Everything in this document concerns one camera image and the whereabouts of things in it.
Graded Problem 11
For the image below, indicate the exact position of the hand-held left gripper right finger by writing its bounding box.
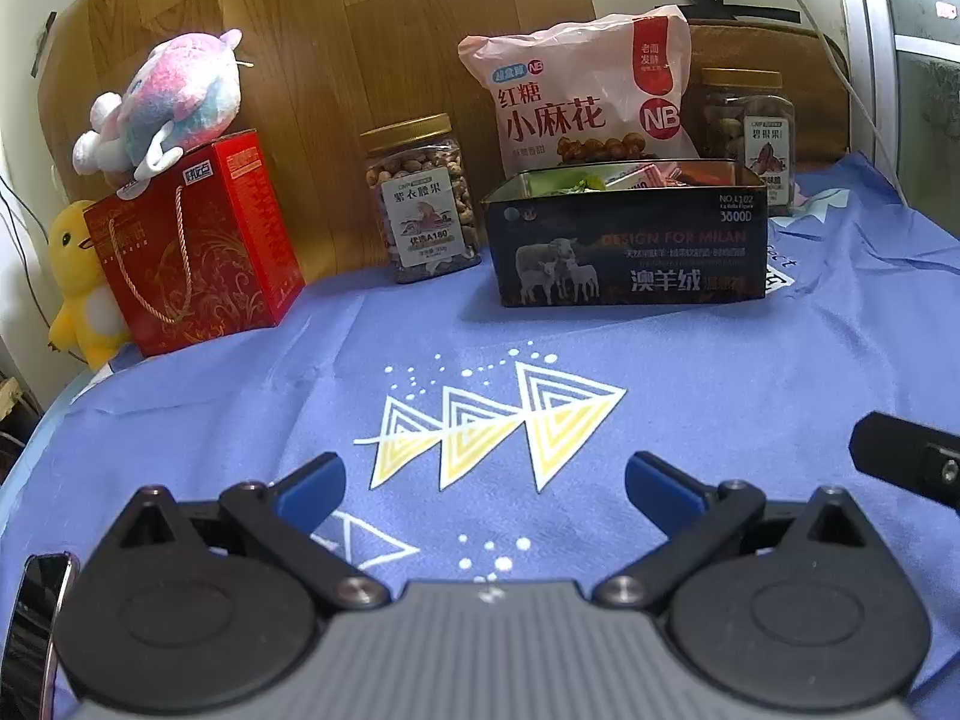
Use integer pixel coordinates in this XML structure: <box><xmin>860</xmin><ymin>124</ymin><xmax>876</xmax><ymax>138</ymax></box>
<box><xmin>596</xmin><ymin>451</ymin><xmax>883</xmax><ymax>610</ymax></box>

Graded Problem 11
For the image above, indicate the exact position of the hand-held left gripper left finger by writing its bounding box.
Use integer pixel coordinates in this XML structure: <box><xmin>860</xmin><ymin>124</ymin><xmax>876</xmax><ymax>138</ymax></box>
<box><xmin>97</xmin><ymin>454</ymin><xmax>391</xmax><ymax>611</ymax></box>

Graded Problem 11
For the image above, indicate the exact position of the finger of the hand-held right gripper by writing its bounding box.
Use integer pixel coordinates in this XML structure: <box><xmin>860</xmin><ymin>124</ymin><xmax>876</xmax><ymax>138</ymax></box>
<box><xmin>851</xmin><ymin>411</ymin><xmax>960</xmax><ymax>517</ymax></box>

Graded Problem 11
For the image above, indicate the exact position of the black tin box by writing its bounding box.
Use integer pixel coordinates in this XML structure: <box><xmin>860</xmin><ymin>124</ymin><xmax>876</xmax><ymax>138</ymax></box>
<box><xmin>480</xmin><ymin>157</ymin><xmax>770</xmax><ymax>308</ymax></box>

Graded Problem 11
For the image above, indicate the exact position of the small pink snack packet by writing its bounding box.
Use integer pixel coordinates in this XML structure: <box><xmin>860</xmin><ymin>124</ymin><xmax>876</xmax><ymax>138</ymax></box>
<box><xmin>602</xmin><ymin>163</ymin><xmax>670</xmax><ymax>189</ymax></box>

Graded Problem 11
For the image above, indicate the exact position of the green snack packet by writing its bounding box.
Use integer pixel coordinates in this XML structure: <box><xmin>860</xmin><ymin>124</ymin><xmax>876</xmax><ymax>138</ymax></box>
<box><xmin>525</xmin><ymin>169</ymin><xmax>602</xmax><ymax>197</ymax></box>

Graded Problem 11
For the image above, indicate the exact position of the red-topped clear nut packet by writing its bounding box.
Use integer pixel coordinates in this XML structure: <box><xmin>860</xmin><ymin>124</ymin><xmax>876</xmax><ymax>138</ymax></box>
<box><xmin>664</xmin><ymin>160</ymin><xmax>740</xmax><ymax>187</ymax></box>

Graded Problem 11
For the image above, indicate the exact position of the blue printed cloth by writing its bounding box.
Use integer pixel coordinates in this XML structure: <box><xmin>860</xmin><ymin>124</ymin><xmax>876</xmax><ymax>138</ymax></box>
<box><xmin>0</xmin><ymin>150</ymin><xmax>960</xmax><ymax>720</ymax></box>

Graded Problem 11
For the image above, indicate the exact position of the red gift box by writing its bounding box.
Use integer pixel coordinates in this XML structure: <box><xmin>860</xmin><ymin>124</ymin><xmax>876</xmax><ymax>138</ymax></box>
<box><xmin>82</xmin><ymin>129</ymin><xmax>306</xmax><ymax>358</ymax></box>

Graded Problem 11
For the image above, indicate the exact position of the black smartphone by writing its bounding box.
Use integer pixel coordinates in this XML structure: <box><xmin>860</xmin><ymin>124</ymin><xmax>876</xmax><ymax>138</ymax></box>
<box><xmin>0</xmin><ymin>551</ymin><xmax>81</xmax><ymax>720</ymax></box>

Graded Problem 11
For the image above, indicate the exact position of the yellow duck plush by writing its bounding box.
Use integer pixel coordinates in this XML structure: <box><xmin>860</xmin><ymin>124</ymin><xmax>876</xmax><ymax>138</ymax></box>
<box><xmin>49</xmin><ymin>199</ymin><xmax>133</xmax><ymax>373</ymax></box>

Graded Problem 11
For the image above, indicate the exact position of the clear nut jar gold lid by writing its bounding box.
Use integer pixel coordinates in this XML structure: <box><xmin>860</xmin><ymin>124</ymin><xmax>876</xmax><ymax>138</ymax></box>
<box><xmin>360</xmin><ymin>114</ymin><xmax>482</xmax><ymax>285</ymax></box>

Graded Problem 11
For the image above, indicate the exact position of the dark nut jar gold lid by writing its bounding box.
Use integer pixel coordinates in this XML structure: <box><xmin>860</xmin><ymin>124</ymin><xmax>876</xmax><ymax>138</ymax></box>
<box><xmin>699</xmin><ymin>67</ymin><xmax>797</xmax><ymax>217</ymax></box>

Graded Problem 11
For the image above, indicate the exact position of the brown padded board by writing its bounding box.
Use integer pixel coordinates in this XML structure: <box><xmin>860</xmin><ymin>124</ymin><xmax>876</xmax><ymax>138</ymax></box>
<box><xmin>686</xmin><ymin>19</ymin><xmax>853</xmax><ymax>163</ymax></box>

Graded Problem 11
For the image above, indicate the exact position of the large pink snack bag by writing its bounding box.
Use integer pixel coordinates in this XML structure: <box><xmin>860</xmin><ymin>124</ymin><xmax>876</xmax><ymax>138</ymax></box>
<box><xmin>457</xmin><ymin>6</ymin><xmax>702</xmax><ymax>179</ymax></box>

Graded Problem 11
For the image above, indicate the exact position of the pink and blue plush toy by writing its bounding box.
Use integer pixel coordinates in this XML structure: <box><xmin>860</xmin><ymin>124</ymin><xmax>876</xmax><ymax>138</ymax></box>
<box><xmin>73</xmin><ymin>28</ymin><xmax>253</xmax><ymax>183</ymax></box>

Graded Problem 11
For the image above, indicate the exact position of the white window frame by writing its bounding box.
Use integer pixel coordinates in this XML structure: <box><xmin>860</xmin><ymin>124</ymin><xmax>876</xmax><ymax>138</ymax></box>
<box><xmin>829</xmin><ymin>0</ymin><xmax>960</xmax><ymax>256</ymax></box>

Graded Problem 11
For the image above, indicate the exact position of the white cable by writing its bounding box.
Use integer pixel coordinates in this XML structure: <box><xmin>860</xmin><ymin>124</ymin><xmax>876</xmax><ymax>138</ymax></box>
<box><xmin>750</xmin><ymin>0</ymin><xmax>910</xmax><ymax>205</ymax></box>

